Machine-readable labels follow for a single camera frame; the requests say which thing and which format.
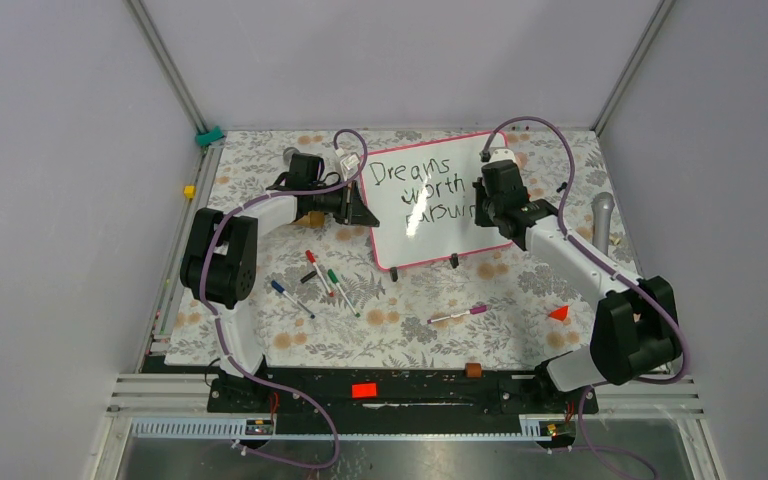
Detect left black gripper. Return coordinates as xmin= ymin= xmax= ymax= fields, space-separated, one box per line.
xmin=310 ymin=181 xmax=378 ymax=229

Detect pink framed whiteboard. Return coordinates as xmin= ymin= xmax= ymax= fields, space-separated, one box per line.
xmin=360 ymin=132 xmax=511 ymax=271

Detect black marker cap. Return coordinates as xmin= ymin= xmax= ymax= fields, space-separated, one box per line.
xmin=300 ymin=271 xmax=318 ymax=284

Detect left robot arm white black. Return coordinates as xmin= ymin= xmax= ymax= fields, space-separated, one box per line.
xmin=180 ymin=147 xmax=380 ymax=411

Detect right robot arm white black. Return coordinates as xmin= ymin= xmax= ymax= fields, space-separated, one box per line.
xmin=473 ymin=158 xmax=684 ymax=412

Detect pink toy microphone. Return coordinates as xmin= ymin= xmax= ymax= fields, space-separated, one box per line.
xmin=514 ymin=152 xmax=528 ymax=169

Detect red capped marker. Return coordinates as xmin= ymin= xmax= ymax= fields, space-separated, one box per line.
xmin=305 ymin=250 xmax=334 ymax=298

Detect green capped marker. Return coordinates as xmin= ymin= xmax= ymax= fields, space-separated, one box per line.
xmin=327 ymin=269 xmax=360 ymax=318

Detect purple glitter microphone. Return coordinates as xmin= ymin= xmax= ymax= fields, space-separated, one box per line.
xmin=282 ymin=147 xmax=300 ymax=164

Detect floral patterned table mat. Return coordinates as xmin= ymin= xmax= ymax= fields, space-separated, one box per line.
xmin=164 ymin=130 xmax=613 ymax=369

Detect silver grey microphone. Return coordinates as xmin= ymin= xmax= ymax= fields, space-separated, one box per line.
xmin=591 ymin=192 xmax=615 ymax=255

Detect pink capped marker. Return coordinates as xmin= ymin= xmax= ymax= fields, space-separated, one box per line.
xmin=427 ymin=305 xmax=489 ymax=324

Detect blue capped marker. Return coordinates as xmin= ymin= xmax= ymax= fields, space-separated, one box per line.
xmin=270 ymin=280 xmax=316 ymax=319

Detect small red cone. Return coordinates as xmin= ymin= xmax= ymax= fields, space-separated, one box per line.
xmin=548 ymin=305 xmax=569 ymax=322

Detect small brown block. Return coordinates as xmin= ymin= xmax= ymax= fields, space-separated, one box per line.
xmin=464 ymin=362 xmax=483 ymax=379

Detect red tape label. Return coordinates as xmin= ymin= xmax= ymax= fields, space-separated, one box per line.
xmin=350 ymin=382 xmax=378 ymax=399

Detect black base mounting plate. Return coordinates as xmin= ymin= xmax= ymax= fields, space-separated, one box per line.
xmin=207 ymin=366 xmax=599 ymax=435

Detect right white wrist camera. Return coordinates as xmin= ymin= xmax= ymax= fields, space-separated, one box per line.
xmin=488 ymin=147 xmax=518 ymax=166

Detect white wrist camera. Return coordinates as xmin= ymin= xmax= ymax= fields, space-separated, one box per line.
xmin=488 ymin=147 xmax=518 ymax=166
xmin=334 ymin=148 xmax=362 ymax=182

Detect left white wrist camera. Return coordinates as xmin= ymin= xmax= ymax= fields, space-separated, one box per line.
xmin=334 ymin=148 xmax=362 ymax=182

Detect teal corner bracket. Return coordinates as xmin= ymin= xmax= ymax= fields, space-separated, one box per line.
xmin=195 ymin=126 xmax=225 ymax=148

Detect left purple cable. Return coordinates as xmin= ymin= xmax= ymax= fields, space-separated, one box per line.
xmin=197 ymin=129 xmax=369 ymax=472

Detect aluminium slotted rail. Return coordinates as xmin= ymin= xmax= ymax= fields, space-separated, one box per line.
xmin=130 ymin=415 xmax=567 ymax=443

